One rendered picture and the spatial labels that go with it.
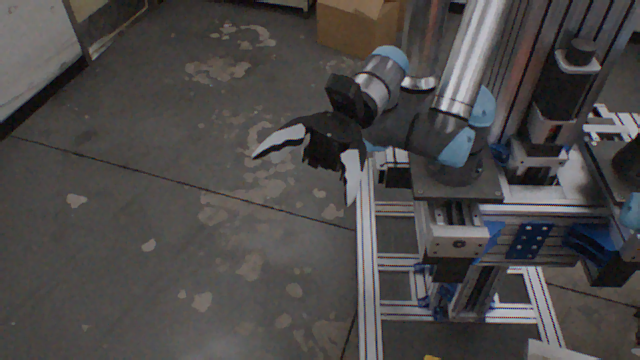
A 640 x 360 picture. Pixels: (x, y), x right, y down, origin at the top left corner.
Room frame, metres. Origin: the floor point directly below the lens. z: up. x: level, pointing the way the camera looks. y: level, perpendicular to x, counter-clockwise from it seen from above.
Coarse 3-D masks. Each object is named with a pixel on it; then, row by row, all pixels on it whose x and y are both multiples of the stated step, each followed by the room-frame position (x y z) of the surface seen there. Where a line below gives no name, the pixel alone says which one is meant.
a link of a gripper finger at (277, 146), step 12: (276, 132) 0.53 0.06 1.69; (288, 132) 0.53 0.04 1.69; (300, 132) 0.53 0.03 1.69; (264, 144) 0.50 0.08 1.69; (276, 144) 0.51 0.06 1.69; (288, 144) 0.52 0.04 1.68; (300, 144) 0.52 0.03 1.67; (252, 156) 0.49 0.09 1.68; (264, 156) 0.49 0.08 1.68; (276, 156) 0.52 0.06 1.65
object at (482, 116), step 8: (480, 96) 0.88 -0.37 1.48; (488, 96) 0.89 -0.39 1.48; (480, 104) 0.86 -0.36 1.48; (488, 104) 0.86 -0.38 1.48; (472, 112) 0.83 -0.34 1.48; (480, 112) 0.83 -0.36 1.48; (488, 112) 0.84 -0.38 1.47; (472, 120) 0.83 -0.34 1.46; (480, 120) 0.83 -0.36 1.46; (488, 120) 0.84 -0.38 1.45; (472, 128) 0.83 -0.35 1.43; (480, 128) 0.83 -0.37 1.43; (488, 128) 0.85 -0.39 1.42; (480, 136) 0.83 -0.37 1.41; (480, 144) 0.84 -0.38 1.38; (472, 152) 0.83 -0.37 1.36
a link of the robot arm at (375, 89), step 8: (360, 80) 0.65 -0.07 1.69; (368, 80) 0.65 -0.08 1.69; (376, 80) 0.66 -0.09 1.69; (368, 88) 0.63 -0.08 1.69; (376, 88) 0.64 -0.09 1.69; (384, 88) 0.65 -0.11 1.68; (376, 96) 0.62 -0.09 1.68; (384, 96) 0.64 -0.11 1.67; (376, 104) 0.62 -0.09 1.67; (384, 104) 0.63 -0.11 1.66
